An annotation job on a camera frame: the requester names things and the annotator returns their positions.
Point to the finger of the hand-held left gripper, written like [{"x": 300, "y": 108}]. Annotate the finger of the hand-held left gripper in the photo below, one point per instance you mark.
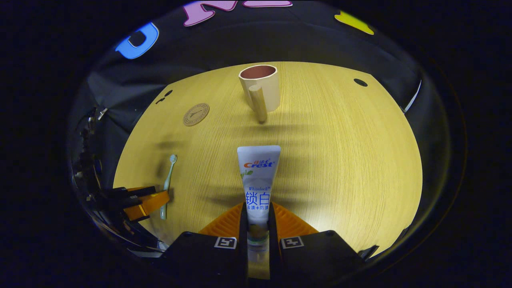
[
  {"x": 132, "y": 192},
  {"x": 150, "y": 204}
]

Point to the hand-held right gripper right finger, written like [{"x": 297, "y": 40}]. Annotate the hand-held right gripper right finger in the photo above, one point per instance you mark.
[{"x": 316, "y": 256}]

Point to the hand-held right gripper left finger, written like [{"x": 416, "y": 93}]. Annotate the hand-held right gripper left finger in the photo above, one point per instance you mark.
[{"x": 200, "y": 256}]

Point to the pale green toothbrush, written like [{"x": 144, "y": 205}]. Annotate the pale green toothbrush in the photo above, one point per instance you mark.
[{"x": 168, "y": 180}]

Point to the white toothpaste tube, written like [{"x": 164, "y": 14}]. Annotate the white toothpaste tube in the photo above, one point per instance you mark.
[{"x": 258, "y": 180}]

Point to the round brown coaster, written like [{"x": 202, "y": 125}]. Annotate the round brown coaster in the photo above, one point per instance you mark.
[{"x": 196, "y": 114}]

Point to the beige cup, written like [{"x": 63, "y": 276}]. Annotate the beige cup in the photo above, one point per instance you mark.
[{"x": 264, "y": 88}]

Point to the wooden desktop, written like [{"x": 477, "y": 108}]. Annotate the wooden desktop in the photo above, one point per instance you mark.
[{"x": 340, "y": 160}]

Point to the silver cloth clip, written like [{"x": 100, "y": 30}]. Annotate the silver cloth clip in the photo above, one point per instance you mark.
[{"x": 102, "y": 113}]

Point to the white strip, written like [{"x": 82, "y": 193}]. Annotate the white strip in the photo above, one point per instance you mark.
[{"x": 412, "y": 98}]

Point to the black backdrop cloth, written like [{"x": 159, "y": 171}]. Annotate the black backdrop cloth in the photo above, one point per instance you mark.
[{"x": 280, "y": 40}]

